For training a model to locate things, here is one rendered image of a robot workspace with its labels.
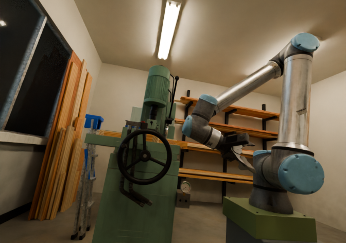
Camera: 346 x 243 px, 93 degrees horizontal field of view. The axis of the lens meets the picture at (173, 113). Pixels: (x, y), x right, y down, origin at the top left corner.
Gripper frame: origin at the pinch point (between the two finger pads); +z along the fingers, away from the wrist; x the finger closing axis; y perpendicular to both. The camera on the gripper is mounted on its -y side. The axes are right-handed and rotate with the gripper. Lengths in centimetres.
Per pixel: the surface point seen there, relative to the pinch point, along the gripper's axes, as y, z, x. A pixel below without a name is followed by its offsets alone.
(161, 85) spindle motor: 29, -59, -47
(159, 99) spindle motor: 34, -56, -38
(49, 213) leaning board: 190, -110, 45
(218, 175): 217, 98, -108
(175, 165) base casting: 41.7, -25.9, 0.6
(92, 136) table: 47, -81, 6
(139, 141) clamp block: 33, -53, 2
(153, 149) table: 41, -43, -2
